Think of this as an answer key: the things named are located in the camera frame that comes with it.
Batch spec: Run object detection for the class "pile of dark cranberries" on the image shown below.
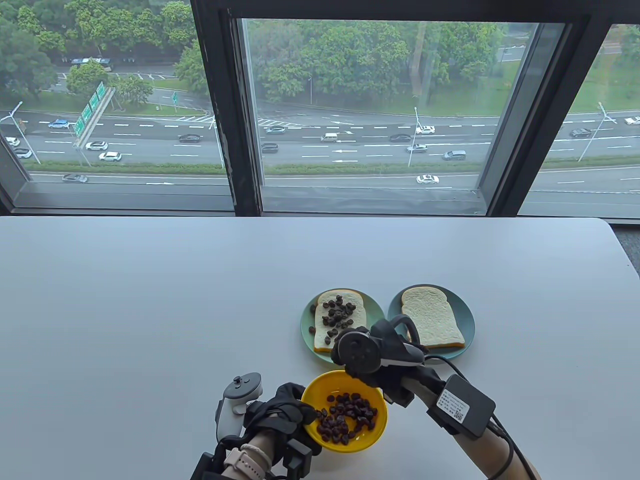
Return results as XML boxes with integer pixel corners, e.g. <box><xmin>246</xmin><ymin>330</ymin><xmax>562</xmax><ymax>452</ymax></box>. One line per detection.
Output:
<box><xmin>315</xmin><ymin>392</ymin><xmax>379</xmax><ymax>444</ymax></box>

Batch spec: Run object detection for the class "green plate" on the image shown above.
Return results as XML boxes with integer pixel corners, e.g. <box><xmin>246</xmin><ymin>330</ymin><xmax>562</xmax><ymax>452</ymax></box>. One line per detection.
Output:
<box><xmin>300</xmin><ymin>290</ymin><xmax>388</xmax><ymax>362</ymax></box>

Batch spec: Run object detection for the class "black wrist sensor box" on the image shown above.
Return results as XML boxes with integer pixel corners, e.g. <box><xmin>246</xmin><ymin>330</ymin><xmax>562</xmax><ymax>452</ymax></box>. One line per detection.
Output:
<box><xmin>426</xmin><ymin>374</ymin><xmax>497</xmax><ymax>441</ymax></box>
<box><xmin>190</xmin><ymin>451</ymin><xmax>226</xmax><ymax>480</ymax></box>

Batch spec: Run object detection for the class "person's left hand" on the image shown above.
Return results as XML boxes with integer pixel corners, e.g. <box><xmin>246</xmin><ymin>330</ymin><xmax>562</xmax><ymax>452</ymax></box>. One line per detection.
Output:
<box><xmin>243</xmin><ymin>382</ymin><xmax>323</xmax><ymax>456</ymax></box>

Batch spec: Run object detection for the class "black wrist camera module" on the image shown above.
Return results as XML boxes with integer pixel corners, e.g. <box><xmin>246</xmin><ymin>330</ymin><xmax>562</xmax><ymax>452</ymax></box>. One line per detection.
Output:
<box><xmin>285</xmin><ymin>439</ymin><xmax>313</xmax><ymax>478</ymax></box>

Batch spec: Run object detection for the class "person's left forearm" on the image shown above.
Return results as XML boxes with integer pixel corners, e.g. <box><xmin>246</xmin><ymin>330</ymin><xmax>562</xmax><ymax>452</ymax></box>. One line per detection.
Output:
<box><xmin>245</xmin><ymin>430</ymin><xmax>281</xmax><ymax>480</ymax></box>

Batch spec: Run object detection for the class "white toast slice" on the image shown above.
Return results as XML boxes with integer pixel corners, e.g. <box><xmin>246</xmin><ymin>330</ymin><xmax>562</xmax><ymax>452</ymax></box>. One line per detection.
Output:
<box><xmin>313</xmin><ymin>289</ymin><xmax>370</xmax><ymax>355</ymax></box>
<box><xmin>401</xmin><ymin>286</ymin><xmax>466</xmax><ymax>349</ymax></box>

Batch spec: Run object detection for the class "blue plate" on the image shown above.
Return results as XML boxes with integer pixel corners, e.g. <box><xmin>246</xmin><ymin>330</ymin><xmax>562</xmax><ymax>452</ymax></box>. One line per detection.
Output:
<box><xmin>387</xmin><ymin>285</ymin><xmax>475</xmax><ymax>361</ymax></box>

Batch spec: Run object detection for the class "yellow bowl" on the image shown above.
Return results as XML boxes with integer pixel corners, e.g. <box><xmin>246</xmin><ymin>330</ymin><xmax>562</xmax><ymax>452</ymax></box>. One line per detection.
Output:
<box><xmin>301</xmin><ymin>370</ymin><xmax>388</xmax><ymax>453</ymax></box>

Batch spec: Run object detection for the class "person's right forearm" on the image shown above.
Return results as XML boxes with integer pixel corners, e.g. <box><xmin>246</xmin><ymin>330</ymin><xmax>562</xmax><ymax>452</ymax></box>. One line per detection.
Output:
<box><xmin>402</xmin><ymin>377</ymin><xmax>542</xmax><ymax>480</ymax></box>

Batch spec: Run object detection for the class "green road sign gantry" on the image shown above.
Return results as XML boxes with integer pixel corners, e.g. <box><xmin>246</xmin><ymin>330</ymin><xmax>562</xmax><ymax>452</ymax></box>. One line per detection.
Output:
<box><xmin>72</xmin><ymin>81</ymin><xmax>117</xmax><ymax>151</ymax></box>

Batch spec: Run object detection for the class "grey tracking controller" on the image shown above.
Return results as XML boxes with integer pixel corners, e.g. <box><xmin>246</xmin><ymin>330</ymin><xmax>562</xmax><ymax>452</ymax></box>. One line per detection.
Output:
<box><xmin>215</xmin><ymin>372</ymin><xmax>264</xmax><ymax>443</ymax></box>
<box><xmin>330</xmin><ymin>315</ymin><xmax>429</xmax><ymax>373</ymax></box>

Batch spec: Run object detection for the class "beige strap wristwatch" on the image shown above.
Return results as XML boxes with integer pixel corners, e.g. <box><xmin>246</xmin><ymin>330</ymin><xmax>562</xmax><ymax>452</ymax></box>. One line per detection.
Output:
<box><xmin>223</xmin><ymin>442</ymin><xmax>273</xmax><ymax>480</ymax></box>

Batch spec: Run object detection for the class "person's right hand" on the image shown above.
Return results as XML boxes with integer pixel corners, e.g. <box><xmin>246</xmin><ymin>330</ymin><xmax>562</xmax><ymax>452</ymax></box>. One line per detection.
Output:
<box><xmin>344</xmin><ymin>319</ymin><xmax>446</xmax><ymax>408</ymax></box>

